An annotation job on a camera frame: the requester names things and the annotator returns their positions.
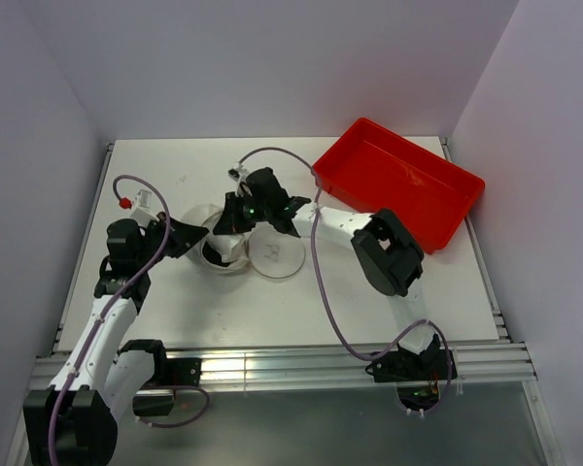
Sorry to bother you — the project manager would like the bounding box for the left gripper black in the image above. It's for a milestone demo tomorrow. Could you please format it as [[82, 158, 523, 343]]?
[[136, 212, 208, 270]]

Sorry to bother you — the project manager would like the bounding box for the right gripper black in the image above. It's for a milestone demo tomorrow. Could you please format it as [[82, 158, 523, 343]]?
[[214, 191, 272, 235]]

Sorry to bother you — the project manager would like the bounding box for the white bra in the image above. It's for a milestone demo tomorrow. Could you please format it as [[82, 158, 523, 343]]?
[[207, 234, 248, 269]]

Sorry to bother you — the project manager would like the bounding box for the black bra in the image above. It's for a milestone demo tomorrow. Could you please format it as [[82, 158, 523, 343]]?
[[201, 242, 230, 268]]

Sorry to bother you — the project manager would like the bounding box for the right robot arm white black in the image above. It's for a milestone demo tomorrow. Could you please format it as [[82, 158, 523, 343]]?
[[213, 165, 456, 382]]

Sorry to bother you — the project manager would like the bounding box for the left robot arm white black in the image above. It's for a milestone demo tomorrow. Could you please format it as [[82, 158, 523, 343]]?
[[23, 214, 208, 465]]

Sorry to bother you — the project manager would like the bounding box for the red plastic tray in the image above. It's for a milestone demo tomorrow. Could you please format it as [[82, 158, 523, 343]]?
[[313, 117, 485, 254]]

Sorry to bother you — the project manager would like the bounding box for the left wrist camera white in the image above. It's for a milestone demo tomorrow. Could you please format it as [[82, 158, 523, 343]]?
[[119, 189, 157, 227]]

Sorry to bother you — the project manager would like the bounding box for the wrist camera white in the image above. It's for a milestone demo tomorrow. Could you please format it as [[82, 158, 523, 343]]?
[[227, 164, 251, 196], [119, 189, 157, 227]]

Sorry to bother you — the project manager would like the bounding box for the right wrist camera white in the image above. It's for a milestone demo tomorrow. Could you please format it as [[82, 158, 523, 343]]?
[[227, 164, 251, 196]]

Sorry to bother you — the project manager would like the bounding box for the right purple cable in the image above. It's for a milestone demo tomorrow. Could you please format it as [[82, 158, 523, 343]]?
[[235, 147, 456, 414]]

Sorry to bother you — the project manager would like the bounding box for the purple cable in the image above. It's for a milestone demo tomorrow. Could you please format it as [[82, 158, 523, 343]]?
[[235, 147, 456, 414], [46, 175, 171, 466]]

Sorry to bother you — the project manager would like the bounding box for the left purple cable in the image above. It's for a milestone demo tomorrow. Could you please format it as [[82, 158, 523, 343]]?
[[46, 175, 171, 466]]

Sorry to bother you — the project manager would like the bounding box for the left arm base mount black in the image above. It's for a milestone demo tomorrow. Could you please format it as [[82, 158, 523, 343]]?
[[132, 357, 202, 417]]

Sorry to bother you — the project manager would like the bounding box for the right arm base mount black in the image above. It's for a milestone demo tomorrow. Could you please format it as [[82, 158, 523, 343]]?
[[365, 348, 458, 415]]

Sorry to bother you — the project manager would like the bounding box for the aluminium frame rail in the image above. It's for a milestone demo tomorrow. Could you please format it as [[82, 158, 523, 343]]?
[[27, 339, 538, 397]]

